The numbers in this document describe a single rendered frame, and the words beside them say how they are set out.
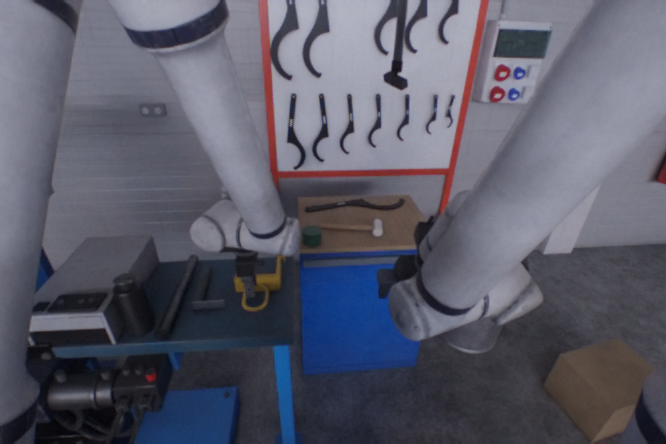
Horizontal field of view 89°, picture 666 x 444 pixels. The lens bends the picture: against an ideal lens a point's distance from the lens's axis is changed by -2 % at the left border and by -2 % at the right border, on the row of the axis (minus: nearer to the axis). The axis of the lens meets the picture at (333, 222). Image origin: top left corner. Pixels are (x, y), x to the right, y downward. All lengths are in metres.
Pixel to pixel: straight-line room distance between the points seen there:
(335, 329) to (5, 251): 1.77
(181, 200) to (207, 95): 2.53
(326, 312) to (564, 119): 1.75
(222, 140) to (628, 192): 3.94
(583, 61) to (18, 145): 0.48
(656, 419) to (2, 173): 0.67
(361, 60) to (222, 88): 2.13
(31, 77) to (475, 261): 0.48
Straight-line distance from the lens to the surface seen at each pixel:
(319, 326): 2.03
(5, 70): 0.46
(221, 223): 0.81
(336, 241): 1.74
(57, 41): 0.49
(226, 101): 0.51
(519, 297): 0.59
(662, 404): 0.50
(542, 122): 0.32
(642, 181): 4.22
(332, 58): 2.56
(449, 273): 0.43
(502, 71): 2.76
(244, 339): 1.14
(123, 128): 2.92
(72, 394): 1.29
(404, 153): 2.81
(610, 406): 2.35
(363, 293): 1.89
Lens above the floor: 1.90
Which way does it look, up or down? 30 degrees down
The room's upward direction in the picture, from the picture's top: 1 degrees clockwise
